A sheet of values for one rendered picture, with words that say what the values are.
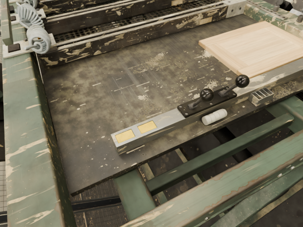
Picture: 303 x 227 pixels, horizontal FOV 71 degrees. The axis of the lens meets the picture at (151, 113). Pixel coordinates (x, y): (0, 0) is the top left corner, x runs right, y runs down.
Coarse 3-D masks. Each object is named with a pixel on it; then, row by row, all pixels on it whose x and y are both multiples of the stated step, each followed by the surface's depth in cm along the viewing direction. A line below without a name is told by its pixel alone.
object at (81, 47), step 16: (224, 0) 114; (240, 0) 114; (32, 16) 76; (176, 16) 105; (192, 16) 105; (208, 16) 109; (224, 16) 114; (112, 32) 96; (128, 32) 95; (144, 32) 99; (160, 32) 103; (64, 48) 87; (80, 48) 90; (96, 48) 93; (112, 48) 97; (48, 64) 88
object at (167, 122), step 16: (288, 64) 80; (256, 80) 75; (272, 80) 74; (288, 80) 79; (240, 96) 70; (176, 112) 66; (208, 112) 68; (128, 128) 62; (160, 128) 62; (176, 128) 65; (128, 144) 59
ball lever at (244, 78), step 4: (240, 76) 58; (244, 76) 58; (236, 80) 59; (240, 80) 58; (244, 80) 57; (248, 80) 58; (236, 84) 59; (240, 84) 58; (244, 84) 58; (232, 88) 63; (220, 92) 68; (224, 92) 67
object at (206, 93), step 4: (204, 88) 56; (208, 88) 55; (200, 92) 56; (204, 92) 54; (208, 92) 54; (212, 92) 54; (200, 96) 55; (204, 96) 54; (208, 96) 54; (212, 96) 54; (200, 100) 59; (204, 100) 55; (208, 100) 55; (188, 104) 65; (192, 104) 64; (196, 104) 62; (192, 108) 65
